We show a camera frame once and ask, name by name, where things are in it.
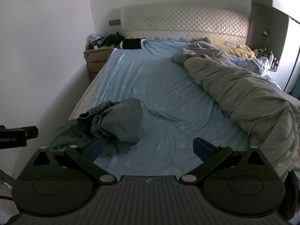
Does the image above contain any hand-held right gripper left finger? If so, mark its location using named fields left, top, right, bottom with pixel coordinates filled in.
left=31, top=137, right=118, bottom=184

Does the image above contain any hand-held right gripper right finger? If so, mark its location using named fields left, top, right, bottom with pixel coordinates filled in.
left=179, top=137, right=268, bottom=184

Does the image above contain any dark grey garment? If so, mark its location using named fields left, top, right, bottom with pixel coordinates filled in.
left=91, top=98, right=144, bottom=155

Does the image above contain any grey duvet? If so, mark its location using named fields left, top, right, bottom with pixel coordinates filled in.
left=172, top=41, right=300, bottom=183

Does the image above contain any wooden nightstand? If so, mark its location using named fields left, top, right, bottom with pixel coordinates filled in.
left=84, top=45, right=116, bottom=82

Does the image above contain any blue patterned pillow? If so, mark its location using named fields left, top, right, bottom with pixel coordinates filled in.
left=234, top=56, right=272, bottom=77

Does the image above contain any dark cloth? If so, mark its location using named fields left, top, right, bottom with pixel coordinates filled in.
left=285, top=169, right=300, bottom=221

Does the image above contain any yellow pillow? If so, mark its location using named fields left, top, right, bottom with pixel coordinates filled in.
left=206, top=37, right=257, bottom=59

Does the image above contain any dark bundle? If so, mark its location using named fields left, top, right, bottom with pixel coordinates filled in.
left=98, top=31, right=125, bottom=47

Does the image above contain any crumpled plastic bag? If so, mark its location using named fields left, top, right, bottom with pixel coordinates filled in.
left=85, top=33, right=106, bottom=46

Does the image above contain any black striped folded garment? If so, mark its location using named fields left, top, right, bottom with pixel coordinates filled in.
left=119, top=38, right=148, bottom=50

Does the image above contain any row of small bottles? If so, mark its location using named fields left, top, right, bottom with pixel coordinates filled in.
left=253, top=48, right=269, bottom=58

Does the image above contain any white quilted headboard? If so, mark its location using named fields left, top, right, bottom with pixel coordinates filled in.
left=120, top=3, right=250, bottom=43

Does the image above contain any grey cabinet panel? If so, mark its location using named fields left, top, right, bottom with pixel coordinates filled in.
left=250, top=0, right=300, bottom=52

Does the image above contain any thin black cable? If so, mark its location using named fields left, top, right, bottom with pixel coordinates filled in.
left=282, top=47, right=300, bottom=92

